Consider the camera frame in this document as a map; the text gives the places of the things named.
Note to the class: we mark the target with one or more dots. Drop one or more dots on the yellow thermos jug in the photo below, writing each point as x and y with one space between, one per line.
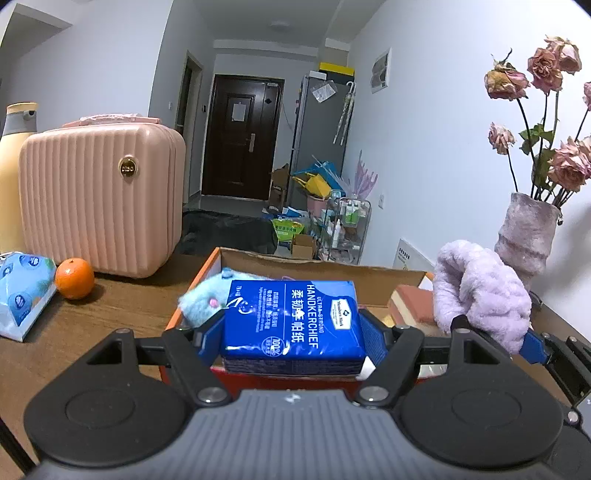
20 124

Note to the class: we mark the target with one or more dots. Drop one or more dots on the blue handkerchief tissue pack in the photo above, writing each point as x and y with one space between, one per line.
293 328

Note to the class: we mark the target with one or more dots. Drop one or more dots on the purple textured vase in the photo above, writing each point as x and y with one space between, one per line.
526 236

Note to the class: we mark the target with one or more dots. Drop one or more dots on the grey refrigerator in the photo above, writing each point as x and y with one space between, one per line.
320 106

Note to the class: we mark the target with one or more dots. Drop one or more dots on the yellow box on refrigerator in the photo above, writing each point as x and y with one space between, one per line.
336 69

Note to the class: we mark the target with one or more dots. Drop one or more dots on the pink ribbed suitcase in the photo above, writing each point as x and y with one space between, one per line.
105 189

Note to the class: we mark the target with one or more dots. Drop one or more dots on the dried pink roses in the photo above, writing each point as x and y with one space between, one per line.
559 168

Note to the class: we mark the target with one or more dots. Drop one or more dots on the wire storage cart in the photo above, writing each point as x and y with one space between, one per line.
343 230

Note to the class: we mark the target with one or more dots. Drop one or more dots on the light blue plush monster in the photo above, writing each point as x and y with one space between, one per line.
211 295

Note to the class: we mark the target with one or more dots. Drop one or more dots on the orange tangerine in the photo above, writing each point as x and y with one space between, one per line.
74 278

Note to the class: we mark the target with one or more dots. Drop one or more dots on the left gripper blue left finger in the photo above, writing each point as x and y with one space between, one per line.
208 338

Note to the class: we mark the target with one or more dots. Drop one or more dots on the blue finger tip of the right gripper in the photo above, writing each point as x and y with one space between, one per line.
533 349

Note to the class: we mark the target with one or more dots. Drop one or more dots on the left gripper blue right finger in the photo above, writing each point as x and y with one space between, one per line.
377 337

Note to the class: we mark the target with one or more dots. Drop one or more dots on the red and yellow sponge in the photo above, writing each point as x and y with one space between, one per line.
413 306

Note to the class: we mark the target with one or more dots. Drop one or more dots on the red cardboard box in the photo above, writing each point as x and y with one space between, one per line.
374 287

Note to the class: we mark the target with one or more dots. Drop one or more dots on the white wall panel box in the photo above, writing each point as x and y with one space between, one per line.
381 70

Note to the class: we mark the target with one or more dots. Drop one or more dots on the lavender fluffy headband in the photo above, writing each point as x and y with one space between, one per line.
473 281

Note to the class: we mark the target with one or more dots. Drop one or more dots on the dark wooden door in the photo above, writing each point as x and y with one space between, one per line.
244 117

